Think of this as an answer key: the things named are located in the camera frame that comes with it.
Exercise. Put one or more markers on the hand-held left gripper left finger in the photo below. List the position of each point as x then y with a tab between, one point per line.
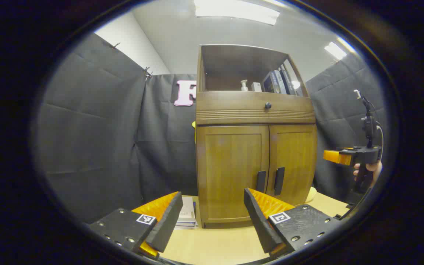
168	221

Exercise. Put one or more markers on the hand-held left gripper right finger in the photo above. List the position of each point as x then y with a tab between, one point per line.
260	221

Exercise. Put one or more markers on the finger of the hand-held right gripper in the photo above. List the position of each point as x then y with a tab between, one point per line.
337	157

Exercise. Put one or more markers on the wooden shoe cabinet door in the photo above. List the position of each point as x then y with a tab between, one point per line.
230	165
296	158

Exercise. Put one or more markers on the wooden double-door shoe cabinet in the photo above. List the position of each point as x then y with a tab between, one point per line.
234	62

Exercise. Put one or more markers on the stack of books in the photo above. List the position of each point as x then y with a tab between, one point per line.
187	215

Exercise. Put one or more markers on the dark blue book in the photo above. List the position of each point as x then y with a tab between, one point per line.
268	84

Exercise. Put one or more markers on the small white box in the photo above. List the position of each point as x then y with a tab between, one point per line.
256	87

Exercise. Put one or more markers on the ceiling light panel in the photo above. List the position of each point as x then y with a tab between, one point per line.
335	50
234	11

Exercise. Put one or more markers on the wooden drawer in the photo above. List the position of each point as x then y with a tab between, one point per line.
234	106

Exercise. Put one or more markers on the black backdrop cloth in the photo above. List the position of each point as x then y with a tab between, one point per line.
98	129

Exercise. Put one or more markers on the small white pump bottle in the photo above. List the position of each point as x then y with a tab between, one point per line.
244	86

